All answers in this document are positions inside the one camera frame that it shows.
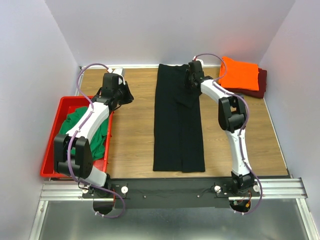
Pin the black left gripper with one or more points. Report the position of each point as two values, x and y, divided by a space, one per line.
129 96

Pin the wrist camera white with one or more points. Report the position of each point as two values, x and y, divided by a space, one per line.
118 71
198 59

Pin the red plastic tray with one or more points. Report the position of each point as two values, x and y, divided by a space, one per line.
68 105

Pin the green crumpled t shirt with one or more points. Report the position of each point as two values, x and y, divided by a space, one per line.
97 144

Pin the black t shirt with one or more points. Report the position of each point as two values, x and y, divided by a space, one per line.
178 136

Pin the aluminium frame rail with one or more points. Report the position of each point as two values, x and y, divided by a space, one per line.
273 188

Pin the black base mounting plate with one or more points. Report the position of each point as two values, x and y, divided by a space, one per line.
173 193

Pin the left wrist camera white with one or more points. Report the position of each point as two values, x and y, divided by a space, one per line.
118 71

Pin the dark red folded t shirt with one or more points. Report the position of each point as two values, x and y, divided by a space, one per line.
262 83

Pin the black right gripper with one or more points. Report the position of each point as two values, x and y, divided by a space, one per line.
187 74

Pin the orange folded t shirt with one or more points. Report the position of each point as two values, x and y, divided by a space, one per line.
238 74

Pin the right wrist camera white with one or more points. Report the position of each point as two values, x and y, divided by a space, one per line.
198 59

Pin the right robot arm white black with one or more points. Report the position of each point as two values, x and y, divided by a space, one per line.
232 118

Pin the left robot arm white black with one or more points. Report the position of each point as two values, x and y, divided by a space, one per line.
72 152

